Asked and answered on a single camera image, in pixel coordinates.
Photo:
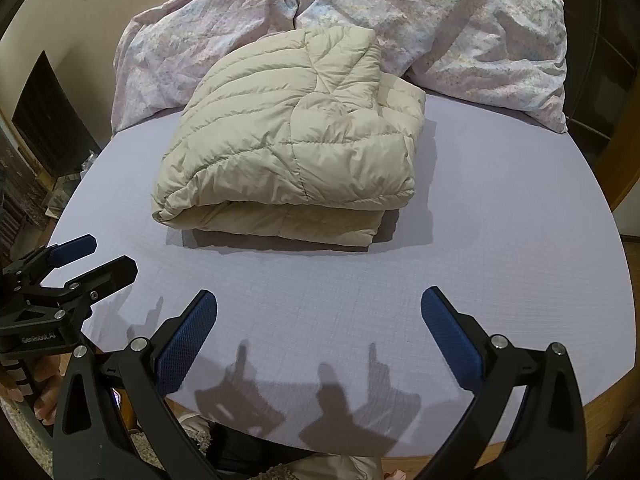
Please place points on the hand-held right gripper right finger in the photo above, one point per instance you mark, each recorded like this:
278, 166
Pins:
452, 340

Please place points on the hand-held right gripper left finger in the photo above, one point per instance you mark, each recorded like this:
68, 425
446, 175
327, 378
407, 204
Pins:
187, 340

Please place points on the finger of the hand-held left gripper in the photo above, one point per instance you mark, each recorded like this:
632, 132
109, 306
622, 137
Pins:
110, 271
75, 249

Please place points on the cream down jacket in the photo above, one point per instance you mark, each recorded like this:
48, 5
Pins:
280, 150

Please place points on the person's left hand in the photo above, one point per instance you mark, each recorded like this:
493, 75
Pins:
50, 390

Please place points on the person's dark trousers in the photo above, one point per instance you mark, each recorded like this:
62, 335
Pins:
250, 445

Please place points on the black cabinet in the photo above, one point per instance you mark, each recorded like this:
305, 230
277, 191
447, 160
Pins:
50, 120

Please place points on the wooden framed door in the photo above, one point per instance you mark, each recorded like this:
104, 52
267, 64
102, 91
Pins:
600, 85

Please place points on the pink floral duvet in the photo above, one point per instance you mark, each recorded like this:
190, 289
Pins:
450, 35

